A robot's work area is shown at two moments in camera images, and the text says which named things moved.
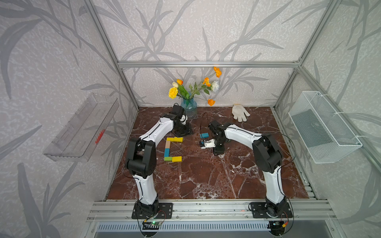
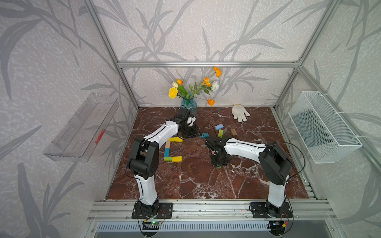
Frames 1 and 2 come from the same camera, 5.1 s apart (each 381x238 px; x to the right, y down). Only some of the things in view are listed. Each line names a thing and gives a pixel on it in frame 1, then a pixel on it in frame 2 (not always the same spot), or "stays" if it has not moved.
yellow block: x=178 y=139 stays
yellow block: x=177 y=159 stays
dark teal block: x=204 y=135 stays
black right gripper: x=218 y=150 → x=224 y=162
